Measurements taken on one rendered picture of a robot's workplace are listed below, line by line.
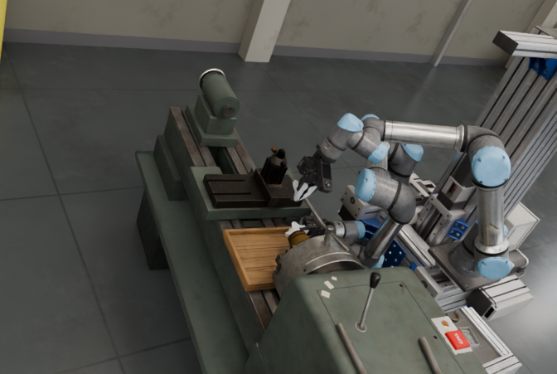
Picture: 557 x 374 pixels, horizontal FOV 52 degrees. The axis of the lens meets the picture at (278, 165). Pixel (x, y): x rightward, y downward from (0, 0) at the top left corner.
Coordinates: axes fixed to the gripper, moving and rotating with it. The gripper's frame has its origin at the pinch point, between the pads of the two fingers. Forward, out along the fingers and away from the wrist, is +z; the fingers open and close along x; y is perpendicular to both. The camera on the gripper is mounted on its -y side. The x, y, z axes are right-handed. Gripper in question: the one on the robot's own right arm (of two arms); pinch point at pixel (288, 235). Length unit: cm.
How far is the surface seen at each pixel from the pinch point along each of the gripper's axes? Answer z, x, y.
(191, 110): 9, -16, 108
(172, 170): 18, -40, 88
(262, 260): 3.0, -19.8, 5.2
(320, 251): 2.0, 14.3, -22.1
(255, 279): 9.4, -19.9, -4.4
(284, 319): 17.7, 0.9, -38.7
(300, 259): 8.1, 10.0, -21.6
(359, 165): -185, -107, 186
